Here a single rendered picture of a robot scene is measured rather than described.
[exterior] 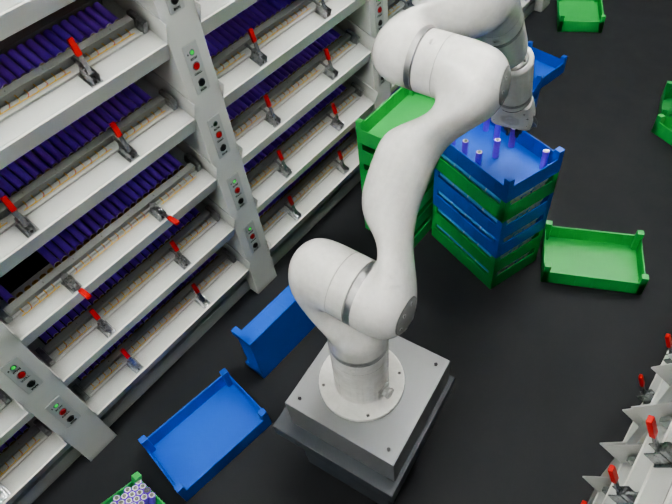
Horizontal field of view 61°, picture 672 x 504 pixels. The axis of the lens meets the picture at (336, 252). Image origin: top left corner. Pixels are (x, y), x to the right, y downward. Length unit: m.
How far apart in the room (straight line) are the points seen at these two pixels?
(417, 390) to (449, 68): 0.70
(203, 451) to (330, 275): 0.92
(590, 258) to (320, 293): 1.27
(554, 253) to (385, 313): 1.20
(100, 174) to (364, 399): 0.76
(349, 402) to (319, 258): 0.42
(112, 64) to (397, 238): 0.71
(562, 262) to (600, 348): 0.32
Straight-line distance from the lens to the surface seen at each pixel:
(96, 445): 1.82
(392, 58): 0.93
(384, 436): 1.25
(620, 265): 2.07
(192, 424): 1.77
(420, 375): 1.31
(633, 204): 2.27
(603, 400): 1.79
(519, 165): 1.72
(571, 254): 2.05
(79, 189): 1.35
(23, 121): 1.24
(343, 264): 0.94
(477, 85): 0.88
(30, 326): 1.44
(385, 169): 0.90
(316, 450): 1.36
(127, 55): 1.32
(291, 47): 1.62
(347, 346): 1.05
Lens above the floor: 1.54
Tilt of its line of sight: 50 degrees down
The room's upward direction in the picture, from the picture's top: 9 degrees counter-clockwise
